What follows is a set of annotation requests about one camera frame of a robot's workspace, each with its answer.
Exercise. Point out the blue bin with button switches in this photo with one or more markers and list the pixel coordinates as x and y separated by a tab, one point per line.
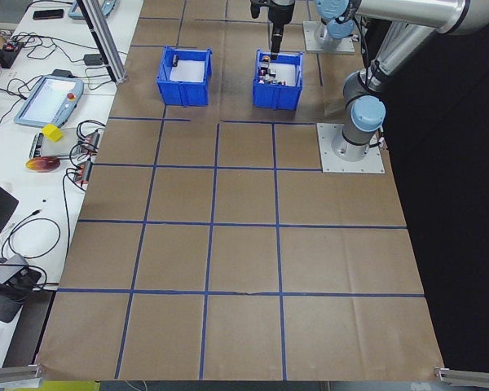
277	97

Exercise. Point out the black frame cover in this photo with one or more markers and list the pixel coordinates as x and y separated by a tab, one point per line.
452	203

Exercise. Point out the white bodied push button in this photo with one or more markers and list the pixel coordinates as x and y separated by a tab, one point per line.
269	75

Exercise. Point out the black smartphone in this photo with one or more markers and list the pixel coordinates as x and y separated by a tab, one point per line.
48	14

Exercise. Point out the gray docking box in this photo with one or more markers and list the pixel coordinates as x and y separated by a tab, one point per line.
12	266

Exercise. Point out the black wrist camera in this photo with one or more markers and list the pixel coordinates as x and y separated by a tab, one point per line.
256	8

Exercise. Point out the dark usb hub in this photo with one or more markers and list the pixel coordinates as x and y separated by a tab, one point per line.
85	173
91	140

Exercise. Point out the white square base plate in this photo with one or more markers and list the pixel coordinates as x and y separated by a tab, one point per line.
309	36
371	163

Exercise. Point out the dark monitor stand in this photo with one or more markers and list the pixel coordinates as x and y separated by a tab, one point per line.
0	307

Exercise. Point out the yellow cube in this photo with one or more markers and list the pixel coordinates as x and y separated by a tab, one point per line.
52	132

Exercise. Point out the white side table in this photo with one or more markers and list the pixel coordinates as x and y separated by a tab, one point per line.
32	191

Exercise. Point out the aluminium corner profile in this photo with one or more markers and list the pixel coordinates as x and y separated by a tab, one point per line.
472	375
12	374

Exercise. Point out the yellow push button switch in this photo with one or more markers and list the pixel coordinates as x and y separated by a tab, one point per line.
265	58

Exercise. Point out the blue bin with bare foam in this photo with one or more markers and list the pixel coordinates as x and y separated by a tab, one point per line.
183	93

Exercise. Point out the silver flat device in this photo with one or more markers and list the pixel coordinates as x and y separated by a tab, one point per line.
36	147

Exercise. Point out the red button with black block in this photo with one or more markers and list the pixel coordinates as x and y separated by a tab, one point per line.
265	69

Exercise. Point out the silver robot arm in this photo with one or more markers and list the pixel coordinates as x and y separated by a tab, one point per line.
391	45
337	27

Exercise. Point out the black electronics box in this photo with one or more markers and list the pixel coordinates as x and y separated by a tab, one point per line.
6	57

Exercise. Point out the aluminium profile post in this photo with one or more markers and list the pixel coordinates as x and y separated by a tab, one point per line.
107	42

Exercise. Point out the dark gray adapter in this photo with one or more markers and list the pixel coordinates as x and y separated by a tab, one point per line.
63	73

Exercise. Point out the black power adapter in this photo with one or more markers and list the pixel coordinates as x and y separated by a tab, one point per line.
93	60

